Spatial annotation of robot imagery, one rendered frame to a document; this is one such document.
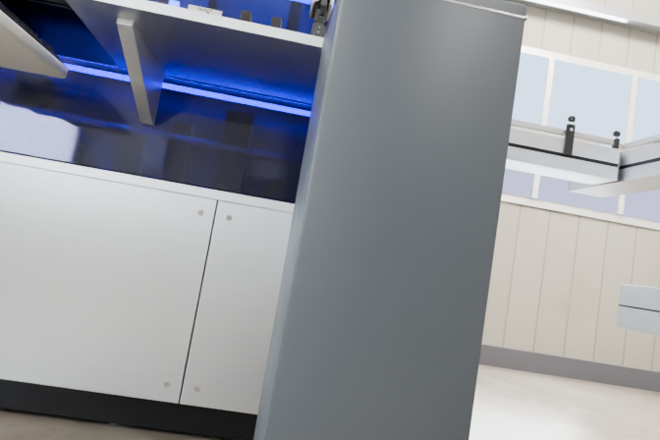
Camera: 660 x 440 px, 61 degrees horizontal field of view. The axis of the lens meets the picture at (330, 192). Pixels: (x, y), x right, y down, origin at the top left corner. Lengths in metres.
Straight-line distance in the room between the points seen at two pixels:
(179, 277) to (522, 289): 2.72
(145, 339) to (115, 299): 0.12
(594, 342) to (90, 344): 3.22
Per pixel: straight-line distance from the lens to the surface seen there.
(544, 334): 3.87
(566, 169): 1.75
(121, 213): 1.44
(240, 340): 1.42
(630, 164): 1.82
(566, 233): 3.92
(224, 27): 1.08
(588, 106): 4.09
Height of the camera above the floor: 0.48
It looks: 7 degrees up
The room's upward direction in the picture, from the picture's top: 10 degrees clockwise
